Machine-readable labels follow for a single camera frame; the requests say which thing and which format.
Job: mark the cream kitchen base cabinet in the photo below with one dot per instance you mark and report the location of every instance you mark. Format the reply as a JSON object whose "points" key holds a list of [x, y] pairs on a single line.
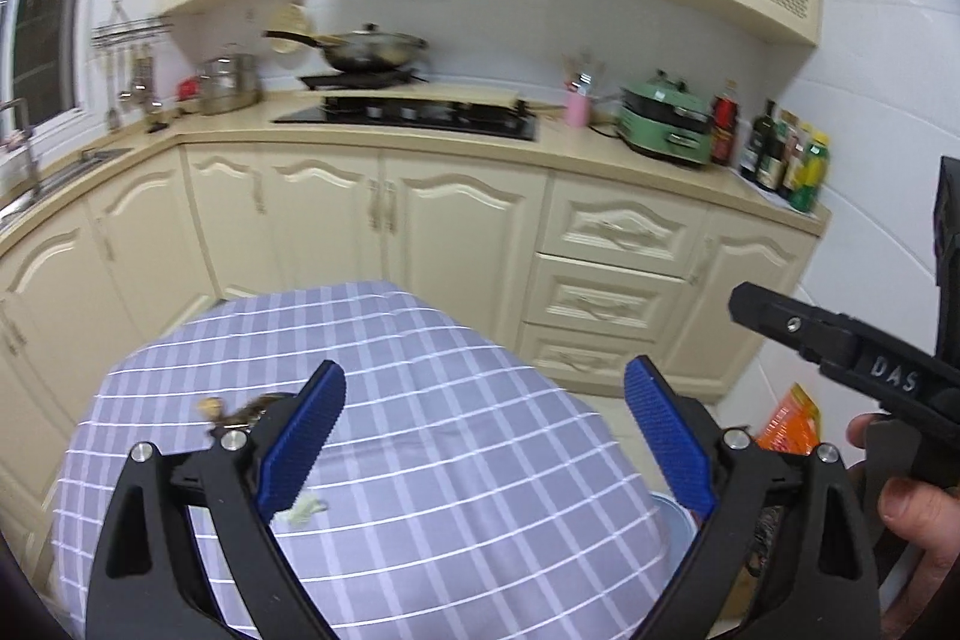
{"points": [[450, 220]]}

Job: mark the steel faucet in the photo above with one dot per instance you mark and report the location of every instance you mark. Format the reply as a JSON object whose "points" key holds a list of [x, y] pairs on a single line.
{"points": [[28, 153]]}

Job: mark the black gas stove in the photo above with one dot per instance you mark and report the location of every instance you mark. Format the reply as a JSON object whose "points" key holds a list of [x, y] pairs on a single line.
{"points": [[405, 119]]}

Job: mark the yellow green bottle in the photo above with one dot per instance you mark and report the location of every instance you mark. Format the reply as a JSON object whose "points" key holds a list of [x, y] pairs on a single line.
{"points": [[814, 175]]}

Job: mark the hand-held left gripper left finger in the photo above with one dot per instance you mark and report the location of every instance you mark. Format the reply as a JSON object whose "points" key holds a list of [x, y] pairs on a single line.
{"points": [[300, 445]]}

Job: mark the dark green oil bottle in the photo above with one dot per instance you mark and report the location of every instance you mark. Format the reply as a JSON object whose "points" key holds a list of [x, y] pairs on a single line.
{"points": [[765, 153]]}

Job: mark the cream carved drawer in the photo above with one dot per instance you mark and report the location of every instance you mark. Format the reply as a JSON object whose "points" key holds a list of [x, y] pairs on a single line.
{"points": [[607, 299], [622, 227], [592, 355]]}

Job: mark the red label sauce bottle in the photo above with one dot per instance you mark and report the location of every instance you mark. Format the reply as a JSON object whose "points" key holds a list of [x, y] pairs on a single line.
{"points": [[725, 126]]}

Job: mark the stainless steel pot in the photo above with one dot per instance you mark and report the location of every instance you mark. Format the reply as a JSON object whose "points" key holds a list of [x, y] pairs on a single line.
{"points": [[229, 85]]}

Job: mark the green electric cooker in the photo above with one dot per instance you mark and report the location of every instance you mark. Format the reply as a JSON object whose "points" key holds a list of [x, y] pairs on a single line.
{"points": [[664, 119]]}

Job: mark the steel wok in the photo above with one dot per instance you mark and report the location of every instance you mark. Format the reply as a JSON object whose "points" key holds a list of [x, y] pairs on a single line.
{"points": [[367, 48]]}

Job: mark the brown condiment bottle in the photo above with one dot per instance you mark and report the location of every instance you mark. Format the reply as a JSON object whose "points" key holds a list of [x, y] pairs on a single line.
{"points": [[789, 156]]}

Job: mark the person's right hand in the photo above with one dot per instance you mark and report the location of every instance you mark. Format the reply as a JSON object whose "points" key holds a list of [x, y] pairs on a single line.
{"points": [[930, 520]]}

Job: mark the pink utensil holder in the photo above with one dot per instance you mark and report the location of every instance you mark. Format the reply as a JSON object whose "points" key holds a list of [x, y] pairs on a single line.
{"points": [[577, 111]]}

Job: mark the kitchen window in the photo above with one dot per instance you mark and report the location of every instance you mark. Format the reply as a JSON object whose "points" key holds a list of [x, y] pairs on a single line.
{"points": [[45, 25]]}

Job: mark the plaid-covered table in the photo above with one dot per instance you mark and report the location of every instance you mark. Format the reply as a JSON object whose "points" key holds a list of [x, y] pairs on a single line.
{"points": [[450, 422]]}

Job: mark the pale green vegetable scrap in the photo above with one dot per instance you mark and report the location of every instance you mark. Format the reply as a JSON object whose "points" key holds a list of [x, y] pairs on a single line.
{"points": [[304, 511]]}

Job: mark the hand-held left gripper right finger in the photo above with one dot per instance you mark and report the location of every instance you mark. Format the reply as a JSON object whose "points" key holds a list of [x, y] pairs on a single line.
{"points": [[667, 445]]}

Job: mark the brown cardboard box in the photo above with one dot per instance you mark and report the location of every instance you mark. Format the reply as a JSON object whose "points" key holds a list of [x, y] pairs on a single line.
{"points": [[739, 591]]}

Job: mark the steel sink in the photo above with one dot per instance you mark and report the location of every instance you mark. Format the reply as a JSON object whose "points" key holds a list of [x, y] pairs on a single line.
{"points": [[67, 171]]}

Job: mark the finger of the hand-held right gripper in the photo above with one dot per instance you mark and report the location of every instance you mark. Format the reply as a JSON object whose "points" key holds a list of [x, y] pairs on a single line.
{"points": [[787, 325]]}

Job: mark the brown peel scrap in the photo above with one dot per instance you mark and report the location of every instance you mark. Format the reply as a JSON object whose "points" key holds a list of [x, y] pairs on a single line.
{"points": [[251, 411]]}

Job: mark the small red container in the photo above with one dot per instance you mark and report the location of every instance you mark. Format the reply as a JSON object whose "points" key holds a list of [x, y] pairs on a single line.
{"points": [[187, 89]]}

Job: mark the orange printed bag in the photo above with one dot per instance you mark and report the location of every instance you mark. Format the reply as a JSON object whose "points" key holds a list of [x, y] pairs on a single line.
{"points": [[787, 422]]}

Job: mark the metal utensil rack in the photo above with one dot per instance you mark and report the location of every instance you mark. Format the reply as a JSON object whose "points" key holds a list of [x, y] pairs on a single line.
{"points": [[131, 40]]}

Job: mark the tan peel scrap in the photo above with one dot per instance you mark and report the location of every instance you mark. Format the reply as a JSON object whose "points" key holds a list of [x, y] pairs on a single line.
{"points": [[210, 407]]}

